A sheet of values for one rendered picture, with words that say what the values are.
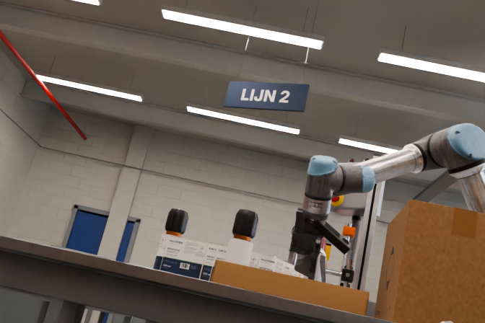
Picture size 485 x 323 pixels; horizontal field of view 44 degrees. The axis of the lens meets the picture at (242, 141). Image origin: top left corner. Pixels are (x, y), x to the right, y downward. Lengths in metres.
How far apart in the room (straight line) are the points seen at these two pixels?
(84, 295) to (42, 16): 6.37
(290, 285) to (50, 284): 0.42
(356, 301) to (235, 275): 0.20
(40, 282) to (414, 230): 0.77
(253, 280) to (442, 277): 0.48
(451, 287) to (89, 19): 6.14
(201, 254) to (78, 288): 1.28
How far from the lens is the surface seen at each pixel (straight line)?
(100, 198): 10.17
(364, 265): 2.20
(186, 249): 2.37
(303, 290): 1.01
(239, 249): 2.08
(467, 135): 1.87
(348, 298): 1.01
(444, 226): 1.37
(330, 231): 1.65
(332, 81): 6.67
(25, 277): 1.15
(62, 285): 1.12
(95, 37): 7.05
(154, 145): 10.24
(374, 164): 1.85
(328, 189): 1.62
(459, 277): 1.36
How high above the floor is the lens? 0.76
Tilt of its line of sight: 18 degrees up
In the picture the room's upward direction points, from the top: 13 degrees clockwise
